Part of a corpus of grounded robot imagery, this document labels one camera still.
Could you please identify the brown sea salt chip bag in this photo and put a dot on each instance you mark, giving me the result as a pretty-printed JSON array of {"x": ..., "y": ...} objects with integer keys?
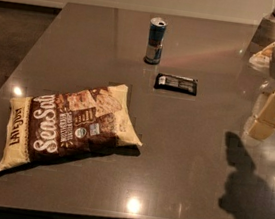
[{"x": 51, "y": 127}]

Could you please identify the black chocolate rxbar wrapper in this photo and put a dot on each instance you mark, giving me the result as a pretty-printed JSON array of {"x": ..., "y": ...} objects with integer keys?
[{"x": 176, "y": 83}]

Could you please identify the white plate with food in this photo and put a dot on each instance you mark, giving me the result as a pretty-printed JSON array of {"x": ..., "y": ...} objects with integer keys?
[{"x": 261, "y": 60}]

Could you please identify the blue silver drink can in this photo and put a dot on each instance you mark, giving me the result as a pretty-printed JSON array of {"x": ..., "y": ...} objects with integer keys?
[{"x": 157, "y": 30}]

